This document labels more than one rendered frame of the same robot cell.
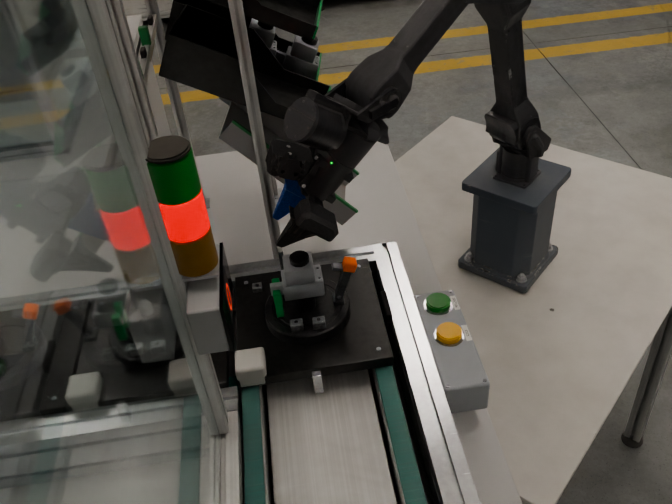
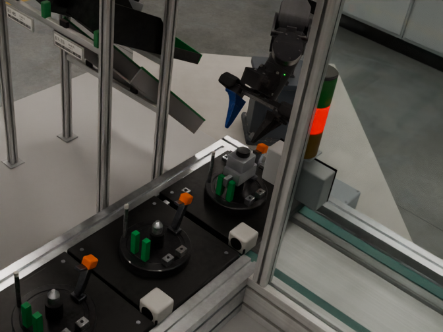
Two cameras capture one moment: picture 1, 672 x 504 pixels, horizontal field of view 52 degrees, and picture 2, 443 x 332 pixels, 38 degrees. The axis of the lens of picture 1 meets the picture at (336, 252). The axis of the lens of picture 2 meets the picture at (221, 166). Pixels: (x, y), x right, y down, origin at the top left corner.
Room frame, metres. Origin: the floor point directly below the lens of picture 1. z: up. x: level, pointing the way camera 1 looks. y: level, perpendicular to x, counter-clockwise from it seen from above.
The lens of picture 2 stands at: (0.17, 0.95, 1.88)
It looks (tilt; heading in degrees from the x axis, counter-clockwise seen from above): 37 degrees down; 308
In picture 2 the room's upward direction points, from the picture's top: 9 degrees clockwise
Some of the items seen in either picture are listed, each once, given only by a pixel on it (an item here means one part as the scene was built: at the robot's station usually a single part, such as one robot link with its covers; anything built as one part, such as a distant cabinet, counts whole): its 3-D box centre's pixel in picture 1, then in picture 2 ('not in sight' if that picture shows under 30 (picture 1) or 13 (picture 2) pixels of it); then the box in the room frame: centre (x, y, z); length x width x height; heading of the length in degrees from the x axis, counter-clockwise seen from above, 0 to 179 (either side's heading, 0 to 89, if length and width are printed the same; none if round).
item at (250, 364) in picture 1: (250, 367); (242, 238); (0.71, 0.15, 0.97); 0.05 x 0.05 x 0.04; 4
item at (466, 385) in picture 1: (448, 348); not in sight; (0.74, -0.16, 0.93); 0.21 x 0.07 x 0.06; 4
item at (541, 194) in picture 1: (512, 219); (274, 102); (1.02, -0.34, 0.96); 0.15 x 0.15 x 0.20; 48
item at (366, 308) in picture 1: (308, 317); (235, 197); (0.81, 0.06, 0.96); 0.24 x 0.24 x 0.02; 4
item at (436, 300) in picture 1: (438, 304); not in sight; (0.81, -0.16, 0.96); 0.04 x 0.04 x 0.02
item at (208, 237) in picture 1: (192, 246); not in sight; (0.62, 0.16, 1.28); 0.05 x 0.05 x 0.05
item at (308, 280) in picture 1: (295, 274); (238, 165); (0.81, 0.07, 1.06); 0.08 x 0.04 x 0.07; 94
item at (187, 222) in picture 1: (183, 211); not in sight; (0.62, 0.16, 1.33); 0.05 x 0.05 x 0.05
